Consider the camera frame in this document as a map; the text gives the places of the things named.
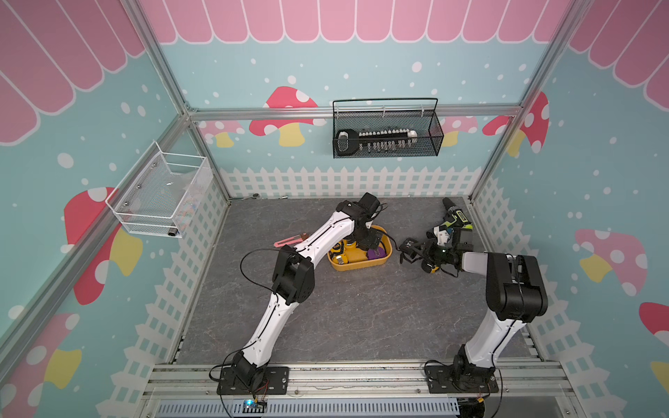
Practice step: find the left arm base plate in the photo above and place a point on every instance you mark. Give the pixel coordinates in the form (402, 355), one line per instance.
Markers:
(262, 381)

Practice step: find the purple tape measure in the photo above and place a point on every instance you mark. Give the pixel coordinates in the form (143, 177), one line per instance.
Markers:
(377, 254)

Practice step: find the large black yellow tape measure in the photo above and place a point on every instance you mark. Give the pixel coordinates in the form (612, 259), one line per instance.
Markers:
(429, 267)

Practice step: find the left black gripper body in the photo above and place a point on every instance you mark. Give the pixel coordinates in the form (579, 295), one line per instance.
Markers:
(364, 236)

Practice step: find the black wire wall basket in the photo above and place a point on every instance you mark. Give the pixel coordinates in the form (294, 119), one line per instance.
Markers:
(386, 128)

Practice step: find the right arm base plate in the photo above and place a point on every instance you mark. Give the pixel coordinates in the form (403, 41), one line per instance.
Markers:
(458, 379)

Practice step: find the white wire wall basket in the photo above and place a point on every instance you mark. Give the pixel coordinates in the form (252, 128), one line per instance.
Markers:
(162, 193)

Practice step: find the green black power drill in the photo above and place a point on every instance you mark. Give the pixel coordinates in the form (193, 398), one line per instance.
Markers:
(455, 217)

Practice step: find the small green circuit board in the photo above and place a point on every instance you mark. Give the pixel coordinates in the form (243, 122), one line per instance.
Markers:
(254, 407)

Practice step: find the pink handled tool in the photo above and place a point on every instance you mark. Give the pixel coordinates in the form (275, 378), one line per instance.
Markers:
(291, 241)

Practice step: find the grey cable duct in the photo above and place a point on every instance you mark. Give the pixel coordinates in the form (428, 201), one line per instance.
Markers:
(333, 407)

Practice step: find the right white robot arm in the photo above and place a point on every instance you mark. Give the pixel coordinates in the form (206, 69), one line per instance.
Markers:
(515, 295)

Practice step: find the small yellow tape measure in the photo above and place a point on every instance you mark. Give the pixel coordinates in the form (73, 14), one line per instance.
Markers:
(339, 257)

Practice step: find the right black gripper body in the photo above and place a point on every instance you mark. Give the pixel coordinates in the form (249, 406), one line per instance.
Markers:
(439, 255)

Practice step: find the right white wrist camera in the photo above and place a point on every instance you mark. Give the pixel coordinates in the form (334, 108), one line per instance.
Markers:
(442, 235)

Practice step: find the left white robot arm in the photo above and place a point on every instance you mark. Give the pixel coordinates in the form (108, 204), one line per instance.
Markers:
(293, 281)

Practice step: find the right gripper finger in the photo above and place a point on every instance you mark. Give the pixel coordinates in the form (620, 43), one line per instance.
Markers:
(411, 246)
(411, 258)

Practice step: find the yellow plastic storage box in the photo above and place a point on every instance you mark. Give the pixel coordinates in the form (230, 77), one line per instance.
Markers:
(357, 258)

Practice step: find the socket set rail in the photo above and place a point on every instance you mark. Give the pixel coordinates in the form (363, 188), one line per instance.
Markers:
(350, 142)

